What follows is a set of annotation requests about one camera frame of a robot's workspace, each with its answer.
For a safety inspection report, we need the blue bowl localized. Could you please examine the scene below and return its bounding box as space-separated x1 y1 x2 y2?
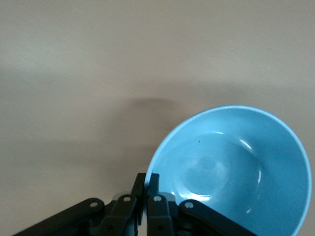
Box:
144 105 313 236

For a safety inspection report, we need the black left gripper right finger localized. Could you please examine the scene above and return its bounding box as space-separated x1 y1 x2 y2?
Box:
147 173 258 236

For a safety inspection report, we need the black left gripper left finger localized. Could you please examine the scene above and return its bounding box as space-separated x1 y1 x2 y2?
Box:
11 173 147 236

